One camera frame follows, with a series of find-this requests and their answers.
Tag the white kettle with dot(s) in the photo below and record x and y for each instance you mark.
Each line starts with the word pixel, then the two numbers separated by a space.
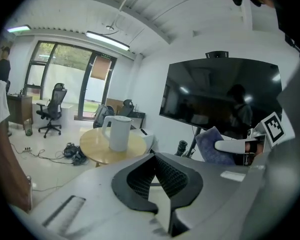
pixel 118 134

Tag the white power strip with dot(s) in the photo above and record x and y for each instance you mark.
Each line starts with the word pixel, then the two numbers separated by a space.
pixel 27 149

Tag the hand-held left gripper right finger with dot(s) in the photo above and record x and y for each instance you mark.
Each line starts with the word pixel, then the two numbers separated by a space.
pixel 176 181

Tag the black television stand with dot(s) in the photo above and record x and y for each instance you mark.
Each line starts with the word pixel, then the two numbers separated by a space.
pixel 193 144

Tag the long ceiling light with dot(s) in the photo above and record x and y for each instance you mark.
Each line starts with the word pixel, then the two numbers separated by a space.
pixel 19 29
pixel 107 41

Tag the black framed glass door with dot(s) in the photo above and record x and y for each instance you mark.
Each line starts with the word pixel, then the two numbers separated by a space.
pixel 86 84

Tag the round wooden table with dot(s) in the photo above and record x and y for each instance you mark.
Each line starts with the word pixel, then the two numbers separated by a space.
pixel 95 144

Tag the light wooden cabinet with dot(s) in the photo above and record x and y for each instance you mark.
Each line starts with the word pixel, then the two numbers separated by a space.
pixel 113 105

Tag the black cylindrical device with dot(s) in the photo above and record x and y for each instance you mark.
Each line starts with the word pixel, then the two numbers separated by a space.
pixel 182 147

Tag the black mesh office chair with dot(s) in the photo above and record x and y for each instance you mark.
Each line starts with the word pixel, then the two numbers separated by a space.
pixel 127 107
pixel 55 104

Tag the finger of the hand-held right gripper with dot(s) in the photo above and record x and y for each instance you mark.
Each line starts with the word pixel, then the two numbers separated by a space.
pixel 230 145

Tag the person's grey shirt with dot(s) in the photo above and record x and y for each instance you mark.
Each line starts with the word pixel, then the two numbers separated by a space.
pixel 293 104

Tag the black camera bar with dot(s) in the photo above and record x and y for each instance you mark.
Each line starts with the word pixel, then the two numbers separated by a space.
pixel 217 54

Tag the dark wooden desk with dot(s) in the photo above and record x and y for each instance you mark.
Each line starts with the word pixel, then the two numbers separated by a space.
pixel 18 109

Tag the person's left forearm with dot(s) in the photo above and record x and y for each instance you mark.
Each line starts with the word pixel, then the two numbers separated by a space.
pixel 7 166

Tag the large black television screen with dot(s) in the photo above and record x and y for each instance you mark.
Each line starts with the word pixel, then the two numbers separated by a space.
pixel 215 94

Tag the purple cloth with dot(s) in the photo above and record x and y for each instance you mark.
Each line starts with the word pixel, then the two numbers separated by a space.
pixel 210 149

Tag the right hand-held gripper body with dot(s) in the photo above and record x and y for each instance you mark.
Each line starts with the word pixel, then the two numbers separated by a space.
pixel 272 130

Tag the white box appliance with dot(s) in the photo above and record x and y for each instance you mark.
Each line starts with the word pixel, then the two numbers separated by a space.
pixel 146 136

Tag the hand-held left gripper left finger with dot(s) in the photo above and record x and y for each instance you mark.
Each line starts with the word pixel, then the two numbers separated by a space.
pixel 136 184

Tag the grey backpack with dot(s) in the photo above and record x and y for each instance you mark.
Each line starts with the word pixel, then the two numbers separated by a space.
pixel 102 115

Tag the brown roller blind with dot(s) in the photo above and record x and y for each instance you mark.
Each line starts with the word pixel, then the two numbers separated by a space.
pixel 100 68

